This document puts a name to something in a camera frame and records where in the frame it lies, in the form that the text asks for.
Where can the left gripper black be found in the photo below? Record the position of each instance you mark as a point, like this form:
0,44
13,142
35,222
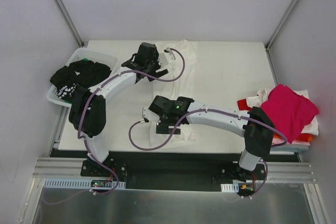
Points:
156,69

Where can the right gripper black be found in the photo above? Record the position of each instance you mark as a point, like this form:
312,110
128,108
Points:
167,127

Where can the white floral print t-shirt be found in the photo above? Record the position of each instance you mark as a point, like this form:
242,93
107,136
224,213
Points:
183,87

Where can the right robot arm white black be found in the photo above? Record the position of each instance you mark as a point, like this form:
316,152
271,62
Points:
254,126

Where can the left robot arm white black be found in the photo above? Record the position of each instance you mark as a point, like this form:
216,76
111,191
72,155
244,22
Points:
88,110

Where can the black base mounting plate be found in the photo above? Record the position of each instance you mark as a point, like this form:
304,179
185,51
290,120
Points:
173,171

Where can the black printed t-shirt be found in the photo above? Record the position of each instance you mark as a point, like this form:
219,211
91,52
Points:
98,73

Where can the white plastic laundry basket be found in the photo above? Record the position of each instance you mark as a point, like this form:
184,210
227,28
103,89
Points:
81,53

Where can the red t-shirt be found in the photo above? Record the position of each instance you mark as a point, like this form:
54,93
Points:
242,105

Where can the pink folded t-shirt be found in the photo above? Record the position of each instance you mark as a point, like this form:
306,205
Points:
295,142

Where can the magenta t-shirt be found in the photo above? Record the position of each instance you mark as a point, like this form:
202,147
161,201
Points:
288,111

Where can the light blue folded t-shirt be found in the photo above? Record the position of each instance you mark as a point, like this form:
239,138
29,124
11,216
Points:
289,148

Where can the orange folded t-shirt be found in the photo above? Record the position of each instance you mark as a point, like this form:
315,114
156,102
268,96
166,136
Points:
304,137

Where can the white folded t-shirt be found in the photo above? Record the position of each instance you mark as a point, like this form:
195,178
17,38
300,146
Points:
262,96

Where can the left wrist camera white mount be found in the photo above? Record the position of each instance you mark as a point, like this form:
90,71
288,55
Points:
166,57

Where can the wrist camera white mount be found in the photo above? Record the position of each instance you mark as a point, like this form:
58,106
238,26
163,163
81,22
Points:
166,57
149,116

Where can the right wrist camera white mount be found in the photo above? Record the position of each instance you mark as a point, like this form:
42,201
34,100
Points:
149,116

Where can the right grey cable duct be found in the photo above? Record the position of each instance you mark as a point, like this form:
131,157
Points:
230,188

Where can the grey cable duct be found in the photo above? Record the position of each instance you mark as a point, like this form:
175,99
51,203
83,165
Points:
68,183
230,188

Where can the aluminium rail profile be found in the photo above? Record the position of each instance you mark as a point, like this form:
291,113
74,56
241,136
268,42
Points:
278,172

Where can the left grey cable duct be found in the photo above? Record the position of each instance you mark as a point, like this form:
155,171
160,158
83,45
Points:
68,183

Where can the left aluminium frame post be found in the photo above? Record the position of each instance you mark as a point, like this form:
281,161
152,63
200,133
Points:
65,15

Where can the aluminium frame post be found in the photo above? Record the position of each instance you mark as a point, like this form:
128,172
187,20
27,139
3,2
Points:
285,17
65,15

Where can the right aluminium frame post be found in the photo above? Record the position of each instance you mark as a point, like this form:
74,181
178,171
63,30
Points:
285,17

